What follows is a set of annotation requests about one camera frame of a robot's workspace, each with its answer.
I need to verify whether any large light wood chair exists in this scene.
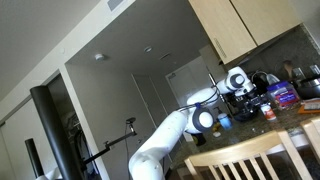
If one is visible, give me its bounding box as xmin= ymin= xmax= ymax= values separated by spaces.
xmin=183 ymin=128 xmax=313 ymax=180

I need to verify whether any white bottle orange label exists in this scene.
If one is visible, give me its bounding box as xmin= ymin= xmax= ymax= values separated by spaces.
xmin=259 ymin=103 xmax=278 ymax=122

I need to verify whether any thin black pole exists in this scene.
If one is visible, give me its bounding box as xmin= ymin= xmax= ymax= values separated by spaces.
xmin=24 ymin=138 xmax=45 ymax=180

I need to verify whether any white door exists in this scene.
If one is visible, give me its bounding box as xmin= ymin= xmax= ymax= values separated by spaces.
xmin=165 ymin=55 xmax=223 ymax=130

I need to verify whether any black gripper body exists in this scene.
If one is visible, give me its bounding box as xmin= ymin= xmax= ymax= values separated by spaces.
xmin=237 ymin=90 xmax=260 ymax=108

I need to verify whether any small light wood chair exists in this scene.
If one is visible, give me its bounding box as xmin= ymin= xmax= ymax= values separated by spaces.
xmin=299 ymin=115 xmax=320 ymax=162

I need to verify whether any light wood cabinet door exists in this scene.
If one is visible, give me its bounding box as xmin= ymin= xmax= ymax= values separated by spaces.
xmin=229 ymin=0 xmax=302 ymax=46
xmin=188 ymin=0 xmax=258 ymax=65

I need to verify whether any black camera boom stand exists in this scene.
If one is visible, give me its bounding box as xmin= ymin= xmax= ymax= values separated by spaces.
xmin=81 ymin=116 xmax=139 ymax=165

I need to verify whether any wooden spoon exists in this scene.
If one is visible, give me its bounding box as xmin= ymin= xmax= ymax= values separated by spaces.
xmin=283 ymin=60 xmax=294 ymax=80

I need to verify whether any black mug yellow logo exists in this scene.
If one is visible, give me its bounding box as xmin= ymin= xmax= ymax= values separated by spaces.
xmin=191 ymin=132 xmax=207 ymax=147

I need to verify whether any orange flat box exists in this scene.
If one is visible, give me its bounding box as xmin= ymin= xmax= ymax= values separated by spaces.
xmin=296 ymin=97 xmax=320 ymax=115

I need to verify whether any dark round bowl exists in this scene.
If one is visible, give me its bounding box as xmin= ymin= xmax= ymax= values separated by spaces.
xmin=233 ymin=109 xmax=260 ymax=123

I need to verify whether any thick black pole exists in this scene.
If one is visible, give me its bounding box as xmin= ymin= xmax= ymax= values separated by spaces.
xmin=29 ymin=85 xmax=83 ymax=180

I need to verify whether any black coffee machine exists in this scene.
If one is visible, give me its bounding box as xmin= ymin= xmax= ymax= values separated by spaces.
xmin=223 ymin=75 xmax=259 ymax=113

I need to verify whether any dark cooking pot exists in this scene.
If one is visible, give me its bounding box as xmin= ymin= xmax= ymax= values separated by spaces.
xmin=295 ymin=76 xmax=320 ymax=100

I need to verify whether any curved metal faucet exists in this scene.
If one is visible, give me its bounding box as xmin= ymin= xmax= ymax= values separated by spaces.
xmin=250 ymin=70 xmax=269 ymax=83

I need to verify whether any silver bar handle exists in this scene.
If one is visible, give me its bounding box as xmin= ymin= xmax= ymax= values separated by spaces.
xmin=207 ymin=73 xmax=222 ymax=98

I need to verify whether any clear jar blue lid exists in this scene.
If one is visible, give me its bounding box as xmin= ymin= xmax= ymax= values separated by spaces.
xmin=265 ymin=80 xmax=300 ymax=111

